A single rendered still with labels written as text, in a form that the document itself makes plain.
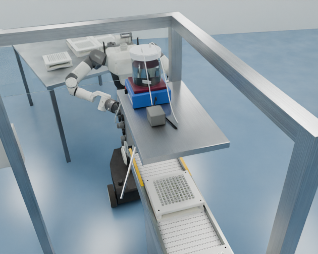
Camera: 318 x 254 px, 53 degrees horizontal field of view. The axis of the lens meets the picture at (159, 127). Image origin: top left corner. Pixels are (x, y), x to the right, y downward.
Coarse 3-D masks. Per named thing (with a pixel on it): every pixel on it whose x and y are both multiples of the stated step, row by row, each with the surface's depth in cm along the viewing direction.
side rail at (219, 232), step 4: (180, 160) 188; (184, 168) 183; (200, 192) 166; (204, 200) 162; (204, 204) 160; (204, 208) 160; (208, 208) 157; (208, 212) 155; (208, 216) 156; (212, 216) 153; (212, 220) 151; (212, 224) 153; (216, 224) 149; (216, 228) 148; (216, 232) 149; (220, 232) 145; (220, 236) 144; (224, 236) 144; (224, 240) 142; (228, 244) 140; (232, 252) 137
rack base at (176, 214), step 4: (148, 196) 166; (152, 208) 160; (192, 208) 159; (196, 208) 159; (172, 212) 157; (176, 212) 157; (180, 212) 157; (184, 212) 157; (188, 212) 157; (192, 212) 158; (196, 212) 159; (200, 212) 160; (164, 216) 155; (168, 216) 155; (172, 216) 155; (176, 216) 156; (180, 216) 157; (184, 216) 158; (156, 220) 154; (160, 220) 154; (164, 220) 155; (168, 220) 156
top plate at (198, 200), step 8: (160, 176) 172; (168, 176) 172; (184, 176) 171; (152, 184) 167; (160, 184) 167; (192, 184) 166; (152, 192) 162; (192, 192) 162; (152, 200) 158; (192, 200) 157; (200, 200) 157; (160, 208) 154; (168, 208) 153; (176, 208) 153; (184, 208) 154
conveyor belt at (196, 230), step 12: (144, 168) 188; (156, 168) 188; (168, 168) 188; (180, 168) 187; (192, 216) 158; (204, 216) 158; (168, 228) 152; (180, 228) 152; (192, 228) 152; (204, 228) 152; (168, 240) 147; (180, 240) 147; (192, 240) 146; (204, 240) 146; (216, 240) 146; (168, 252) 142; (180, 252) 142; (192, 252) 141
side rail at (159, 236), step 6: (132, 162) 191; (138, 180) 178; (144, 192) 167; (144, 198) 166; (150, 210) 157; (150, 216) 156; (156, 222) 151; (156, 228) 148; (156, 234) 147; (162, 240) 143; (162, 246) 140; (162, 252) 141
